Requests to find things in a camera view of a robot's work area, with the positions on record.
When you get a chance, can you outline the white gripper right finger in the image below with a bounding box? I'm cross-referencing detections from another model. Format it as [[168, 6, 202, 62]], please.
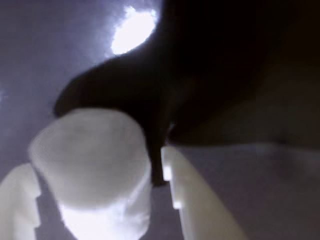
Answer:
[[161, 146, 248, 240]]

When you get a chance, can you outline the black table mat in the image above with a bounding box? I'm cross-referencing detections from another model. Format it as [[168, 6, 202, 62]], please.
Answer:
[[0, 0, 320, 240]]

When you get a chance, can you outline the white gauze roll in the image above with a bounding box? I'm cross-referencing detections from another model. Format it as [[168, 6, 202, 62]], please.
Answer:
[[27, 108, 153, 238]]

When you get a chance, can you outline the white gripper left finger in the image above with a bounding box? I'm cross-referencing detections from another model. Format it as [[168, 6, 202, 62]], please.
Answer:
[[0, 163, 42, 240]]

